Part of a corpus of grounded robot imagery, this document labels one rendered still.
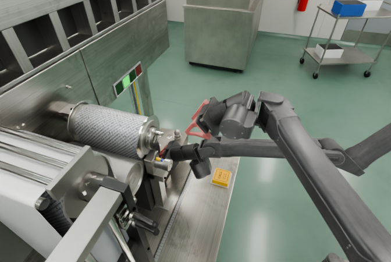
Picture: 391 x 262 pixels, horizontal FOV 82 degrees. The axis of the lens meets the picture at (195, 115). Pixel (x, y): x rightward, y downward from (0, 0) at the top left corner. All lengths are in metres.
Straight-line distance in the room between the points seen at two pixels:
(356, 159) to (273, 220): 1.31
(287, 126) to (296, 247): 1.60
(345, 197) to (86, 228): 0.39
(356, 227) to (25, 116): 0.82
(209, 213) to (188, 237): 0.12
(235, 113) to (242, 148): 0.29
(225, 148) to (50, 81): 0.60
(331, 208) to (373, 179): 2.29
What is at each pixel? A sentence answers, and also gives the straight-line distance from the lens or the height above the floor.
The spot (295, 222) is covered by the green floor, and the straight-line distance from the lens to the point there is 2.11.
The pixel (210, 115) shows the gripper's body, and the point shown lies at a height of 1.41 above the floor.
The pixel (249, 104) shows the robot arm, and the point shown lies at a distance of 0.54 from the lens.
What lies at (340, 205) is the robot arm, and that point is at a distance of 0.41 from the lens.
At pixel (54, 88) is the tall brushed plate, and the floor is 1.37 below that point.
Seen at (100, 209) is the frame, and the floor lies 1.44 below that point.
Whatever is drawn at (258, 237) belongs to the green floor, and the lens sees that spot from 1.97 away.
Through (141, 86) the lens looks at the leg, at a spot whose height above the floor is 0.86.
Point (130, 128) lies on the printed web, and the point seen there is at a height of 1.30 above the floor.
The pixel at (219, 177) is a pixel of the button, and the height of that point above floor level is 0.92.
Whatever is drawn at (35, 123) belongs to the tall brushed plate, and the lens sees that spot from 0.87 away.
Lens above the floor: 1.78
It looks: 40 degrees down
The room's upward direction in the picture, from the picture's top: straight up
